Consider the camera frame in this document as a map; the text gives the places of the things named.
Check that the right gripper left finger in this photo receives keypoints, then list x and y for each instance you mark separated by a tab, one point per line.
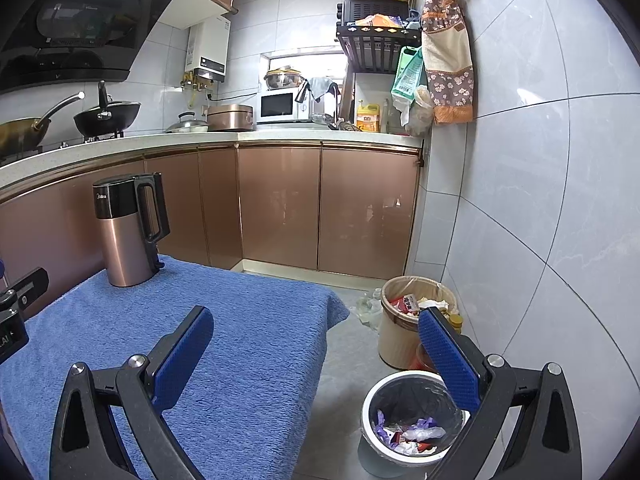
86	442

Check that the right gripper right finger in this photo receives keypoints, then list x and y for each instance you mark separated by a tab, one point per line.
544	443

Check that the white plastic bag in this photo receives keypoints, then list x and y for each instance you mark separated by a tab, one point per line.
424	429

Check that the red snack wrapper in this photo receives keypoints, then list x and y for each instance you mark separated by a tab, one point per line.
424	446

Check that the long purple twisted wrapper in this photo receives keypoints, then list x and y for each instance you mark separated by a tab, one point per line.
388	434

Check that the white rimmed trash can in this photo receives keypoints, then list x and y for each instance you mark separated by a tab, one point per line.
404	397

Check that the beige trash bin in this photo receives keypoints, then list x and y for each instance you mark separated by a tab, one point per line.
398	335

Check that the brown kitchen cabinets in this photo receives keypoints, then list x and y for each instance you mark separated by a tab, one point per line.
330	206

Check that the copper black electric kettle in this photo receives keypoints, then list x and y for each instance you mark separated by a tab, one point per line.
132	218

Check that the blue towel mat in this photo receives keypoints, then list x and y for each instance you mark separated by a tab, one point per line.
236	391

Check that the brass wok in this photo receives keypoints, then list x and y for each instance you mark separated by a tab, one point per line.
24	135

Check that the black frying pan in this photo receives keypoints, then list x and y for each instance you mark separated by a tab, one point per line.
108	118

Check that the glass pot lid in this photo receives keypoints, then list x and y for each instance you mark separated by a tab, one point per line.
188	123

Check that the copper rice cooker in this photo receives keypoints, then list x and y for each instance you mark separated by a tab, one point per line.
230	117

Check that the white microwave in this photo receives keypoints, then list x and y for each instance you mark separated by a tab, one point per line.
276	106

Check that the white water heater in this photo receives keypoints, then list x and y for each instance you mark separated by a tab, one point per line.
207	49

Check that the yellow food package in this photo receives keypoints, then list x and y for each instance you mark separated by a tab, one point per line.
368	117

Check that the pot on microwave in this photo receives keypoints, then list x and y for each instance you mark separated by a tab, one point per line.
283	78

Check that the floral hanging apron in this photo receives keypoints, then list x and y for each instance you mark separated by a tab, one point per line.
448	63

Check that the green plastic bag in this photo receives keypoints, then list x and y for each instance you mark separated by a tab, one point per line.
408	76

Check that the black wall rack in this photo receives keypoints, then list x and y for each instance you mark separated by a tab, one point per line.
375	34

